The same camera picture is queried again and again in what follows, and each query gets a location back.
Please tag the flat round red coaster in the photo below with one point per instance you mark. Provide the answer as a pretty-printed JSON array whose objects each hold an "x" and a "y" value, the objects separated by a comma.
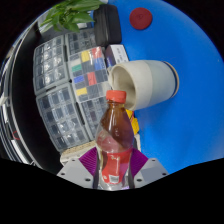
[{"x": 140, "y": 18}]

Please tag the clear organizer with coloured parts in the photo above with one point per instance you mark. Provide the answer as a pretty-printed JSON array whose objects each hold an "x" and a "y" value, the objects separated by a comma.
[{"x": 87, "y": 75}]

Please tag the grey small-parts drawer cabinet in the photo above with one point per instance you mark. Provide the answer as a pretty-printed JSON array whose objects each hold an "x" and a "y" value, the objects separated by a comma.
[
  {"x": 80, "y": 41},
  {"x": 61, "y": 120},
  {"x": 50, "y": 66},
  {"x": 92, "y": 116}
]

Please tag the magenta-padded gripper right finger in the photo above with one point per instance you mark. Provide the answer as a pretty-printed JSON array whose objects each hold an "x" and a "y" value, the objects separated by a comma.
[{"x": 153, "y": 171}]

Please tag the red-capped red-label drink bottle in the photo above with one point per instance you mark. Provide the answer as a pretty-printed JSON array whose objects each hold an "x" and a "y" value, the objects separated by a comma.
[{"x": 115, "y": 160}]

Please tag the grey and white cup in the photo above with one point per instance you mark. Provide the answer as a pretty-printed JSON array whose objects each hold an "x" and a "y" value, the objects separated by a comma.
[{"x": 150, "y": 81}]

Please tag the black zip case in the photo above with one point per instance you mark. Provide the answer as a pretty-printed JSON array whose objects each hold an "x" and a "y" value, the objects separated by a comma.
[{"x": 108, "y": 25}]

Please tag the large leafy green potted plant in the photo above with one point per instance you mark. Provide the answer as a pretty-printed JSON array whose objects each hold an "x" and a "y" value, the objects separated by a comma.
[{"x": 71, "y": 15}]

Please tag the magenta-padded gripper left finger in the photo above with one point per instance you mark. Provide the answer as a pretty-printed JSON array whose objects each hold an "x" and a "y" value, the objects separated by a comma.
[{"x": 73, "y": 172}]

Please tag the dark purple and white box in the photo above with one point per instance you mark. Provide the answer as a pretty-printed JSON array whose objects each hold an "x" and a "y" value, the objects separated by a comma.
[{"x": 117, "y": 56}]

